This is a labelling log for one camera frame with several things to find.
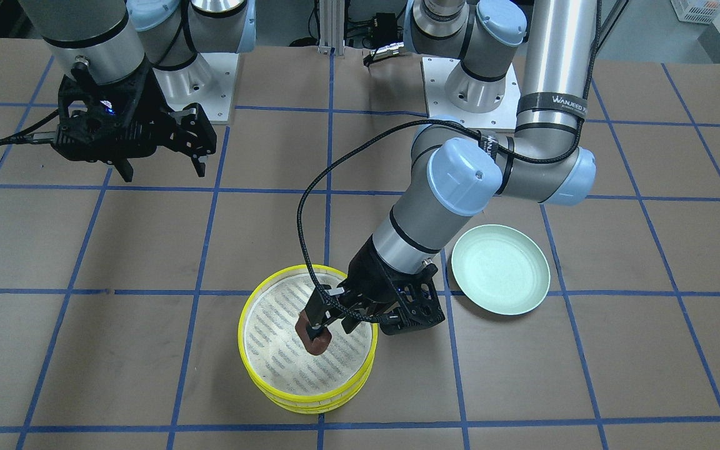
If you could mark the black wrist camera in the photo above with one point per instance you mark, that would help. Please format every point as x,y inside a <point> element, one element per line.
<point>414,301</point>
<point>110,123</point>

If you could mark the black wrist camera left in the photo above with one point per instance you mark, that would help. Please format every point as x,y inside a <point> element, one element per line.
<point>414,301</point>

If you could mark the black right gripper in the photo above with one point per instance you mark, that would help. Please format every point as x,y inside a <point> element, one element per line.
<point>153,98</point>

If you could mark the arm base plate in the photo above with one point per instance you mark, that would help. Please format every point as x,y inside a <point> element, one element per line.
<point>449,91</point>
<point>209,81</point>

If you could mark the light green plate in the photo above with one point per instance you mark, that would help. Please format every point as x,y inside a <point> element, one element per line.
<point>500,269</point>

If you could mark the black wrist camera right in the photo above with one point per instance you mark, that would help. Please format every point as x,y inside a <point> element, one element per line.
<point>110,123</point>

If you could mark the brown bun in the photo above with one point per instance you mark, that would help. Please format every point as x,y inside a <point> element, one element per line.
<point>315,341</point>

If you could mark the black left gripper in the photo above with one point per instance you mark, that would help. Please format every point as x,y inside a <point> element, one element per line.
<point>373,269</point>

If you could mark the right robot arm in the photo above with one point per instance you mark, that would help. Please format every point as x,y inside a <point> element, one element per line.
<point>115,36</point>

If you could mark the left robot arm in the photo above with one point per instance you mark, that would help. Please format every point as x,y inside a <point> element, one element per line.
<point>456,169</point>

